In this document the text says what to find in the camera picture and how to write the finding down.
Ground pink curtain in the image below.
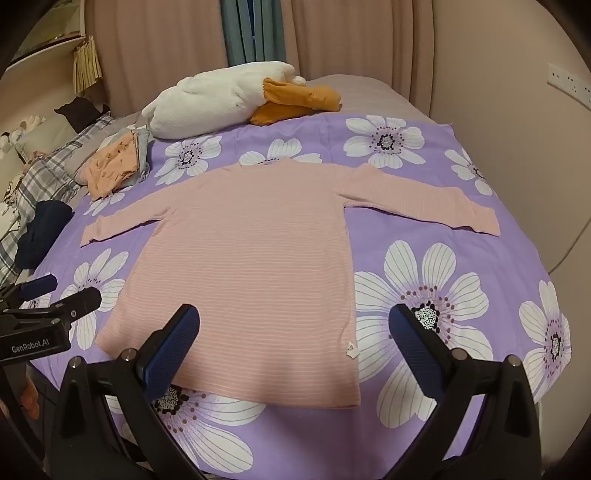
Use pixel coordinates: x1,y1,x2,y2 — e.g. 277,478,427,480
88,0,444,116

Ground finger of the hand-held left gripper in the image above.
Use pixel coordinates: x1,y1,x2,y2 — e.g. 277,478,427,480
17,274,59,302
45,287,102,325

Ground white power strip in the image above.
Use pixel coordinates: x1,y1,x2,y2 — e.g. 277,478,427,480
547,62,591,109

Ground black cloth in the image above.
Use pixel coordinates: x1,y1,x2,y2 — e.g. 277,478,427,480
54,96,105,134

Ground small stuffed toys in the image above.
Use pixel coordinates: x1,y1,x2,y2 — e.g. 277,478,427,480
0,115,47,155

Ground purple floral bed sheet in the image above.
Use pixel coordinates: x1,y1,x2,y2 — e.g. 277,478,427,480
28,113,573,480

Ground person's left hand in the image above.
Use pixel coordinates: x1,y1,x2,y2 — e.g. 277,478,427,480
21,378,41,416

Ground white shelf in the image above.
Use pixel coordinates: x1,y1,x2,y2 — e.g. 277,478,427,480
0,32,88,81

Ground blue curtain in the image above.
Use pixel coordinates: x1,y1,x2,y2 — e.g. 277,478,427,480
219,0,284,68

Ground pink striped long-sleeve shirt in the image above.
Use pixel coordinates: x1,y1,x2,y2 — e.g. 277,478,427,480
81,158,502,409

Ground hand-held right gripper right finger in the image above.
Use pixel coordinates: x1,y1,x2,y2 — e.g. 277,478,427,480
389,303,542,480

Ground white goose plush toy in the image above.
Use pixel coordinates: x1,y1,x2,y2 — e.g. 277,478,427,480
141,61,342,140

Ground grey pillow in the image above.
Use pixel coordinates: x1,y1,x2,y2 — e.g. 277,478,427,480
14,113,79,158

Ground tan hanging fringe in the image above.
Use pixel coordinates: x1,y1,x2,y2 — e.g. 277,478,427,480
74,37,103,93

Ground orange patterned garment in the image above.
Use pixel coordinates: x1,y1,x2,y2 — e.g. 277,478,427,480
76,131,141,201

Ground dark navy cloth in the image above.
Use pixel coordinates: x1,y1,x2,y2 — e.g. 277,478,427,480
16,200,75,271

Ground grey plaid blanket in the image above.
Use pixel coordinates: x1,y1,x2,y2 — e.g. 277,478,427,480
0,111,116,287

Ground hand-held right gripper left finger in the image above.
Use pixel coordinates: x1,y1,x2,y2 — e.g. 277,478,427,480
50,304,201,480

